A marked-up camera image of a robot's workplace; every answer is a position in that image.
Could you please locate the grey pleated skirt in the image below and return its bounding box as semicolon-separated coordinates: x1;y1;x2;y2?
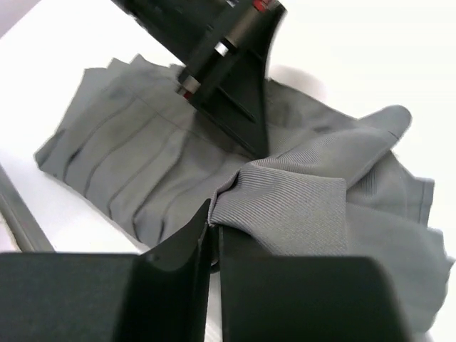
35;56;452;333

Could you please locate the aluminium front rail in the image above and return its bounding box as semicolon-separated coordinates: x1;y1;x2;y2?
1;167;54;252

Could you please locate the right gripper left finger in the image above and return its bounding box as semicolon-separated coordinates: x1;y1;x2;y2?
123;201;212;341

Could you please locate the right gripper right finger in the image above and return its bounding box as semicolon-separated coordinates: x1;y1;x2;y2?
219;227;403;341

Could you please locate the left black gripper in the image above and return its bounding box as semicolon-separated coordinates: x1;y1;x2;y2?
115;1;286;158

